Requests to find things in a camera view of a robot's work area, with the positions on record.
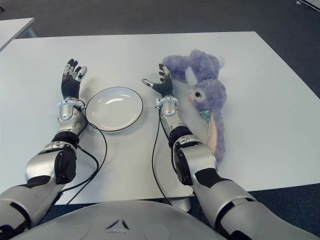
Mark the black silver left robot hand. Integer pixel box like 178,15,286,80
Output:
60,58,89,101

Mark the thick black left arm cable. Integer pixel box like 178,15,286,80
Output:
59,144,100,194

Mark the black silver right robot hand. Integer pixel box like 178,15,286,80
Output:
141,62,175,99

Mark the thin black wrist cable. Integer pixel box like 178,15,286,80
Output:
59,99,109,195
151,109,175,207

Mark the thin black left wrist cable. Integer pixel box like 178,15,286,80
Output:
59,99,109,195

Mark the white side table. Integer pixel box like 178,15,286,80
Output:
0,17,37,52

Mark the white plate with black rim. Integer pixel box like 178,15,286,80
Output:
85,86,144,133

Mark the white table leg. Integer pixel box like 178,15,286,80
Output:
171,196,193,213

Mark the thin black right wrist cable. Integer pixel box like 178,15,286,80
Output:
151,109,175,207

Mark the purple plush bunny doll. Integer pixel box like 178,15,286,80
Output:
161,49,228,169

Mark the grey robot torso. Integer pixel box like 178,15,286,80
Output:
9,201,223,240

